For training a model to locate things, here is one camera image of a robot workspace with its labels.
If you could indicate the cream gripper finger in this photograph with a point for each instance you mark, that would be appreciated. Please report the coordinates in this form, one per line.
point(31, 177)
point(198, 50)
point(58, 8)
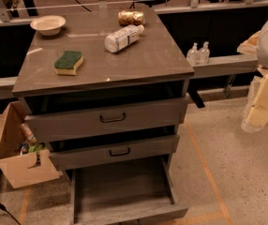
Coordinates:
point(266, 100)
point(249, 46)

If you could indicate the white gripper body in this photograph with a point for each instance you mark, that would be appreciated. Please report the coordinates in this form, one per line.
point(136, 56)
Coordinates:
point(255, 90)

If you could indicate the green yellow sponge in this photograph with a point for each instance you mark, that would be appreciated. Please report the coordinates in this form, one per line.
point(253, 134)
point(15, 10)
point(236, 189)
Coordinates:
point(68, 63)

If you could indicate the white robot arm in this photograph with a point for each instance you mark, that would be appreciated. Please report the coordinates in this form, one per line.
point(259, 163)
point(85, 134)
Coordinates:
point(256, 111)

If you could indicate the grey drawer cabinet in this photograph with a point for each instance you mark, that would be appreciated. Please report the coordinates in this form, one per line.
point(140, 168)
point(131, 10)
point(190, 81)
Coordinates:
point(152, 68)

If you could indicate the grey top drawer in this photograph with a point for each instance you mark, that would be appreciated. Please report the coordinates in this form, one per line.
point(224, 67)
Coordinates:
point(62, 126)

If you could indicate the clear sanitizer bottle right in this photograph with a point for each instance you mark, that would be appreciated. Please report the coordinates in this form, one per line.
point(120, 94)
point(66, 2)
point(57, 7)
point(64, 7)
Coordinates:
point(204, 53)

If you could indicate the clear sanitizer bottle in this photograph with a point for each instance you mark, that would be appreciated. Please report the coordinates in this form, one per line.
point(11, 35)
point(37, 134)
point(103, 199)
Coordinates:
point(204, 53)
point(193, 54)

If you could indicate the clear sanitizer bottle left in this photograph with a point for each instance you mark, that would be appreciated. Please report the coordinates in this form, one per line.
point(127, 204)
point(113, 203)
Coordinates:
point(193, 54)

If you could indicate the white plastic bottle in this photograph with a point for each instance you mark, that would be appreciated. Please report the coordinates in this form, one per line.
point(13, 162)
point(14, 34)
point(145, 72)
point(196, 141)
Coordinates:
point(120, 39)

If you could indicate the gold crumpled can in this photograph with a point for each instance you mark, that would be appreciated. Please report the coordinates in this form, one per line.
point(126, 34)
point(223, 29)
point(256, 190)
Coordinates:
point(131, 17)

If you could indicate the white ceramic bowl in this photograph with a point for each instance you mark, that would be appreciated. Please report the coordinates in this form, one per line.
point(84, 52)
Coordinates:
point(50, 25)

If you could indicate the snack packet in box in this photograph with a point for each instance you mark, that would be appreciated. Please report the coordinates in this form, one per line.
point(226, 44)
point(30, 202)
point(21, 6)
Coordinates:
point(27, 132)

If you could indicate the brown cardboard box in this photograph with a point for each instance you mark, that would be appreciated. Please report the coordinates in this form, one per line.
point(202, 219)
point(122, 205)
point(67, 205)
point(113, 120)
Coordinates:
point(21, 170)

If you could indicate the grey metal rail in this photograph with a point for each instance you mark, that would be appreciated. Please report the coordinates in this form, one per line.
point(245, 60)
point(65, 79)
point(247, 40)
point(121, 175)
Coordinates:
point(226, 65)

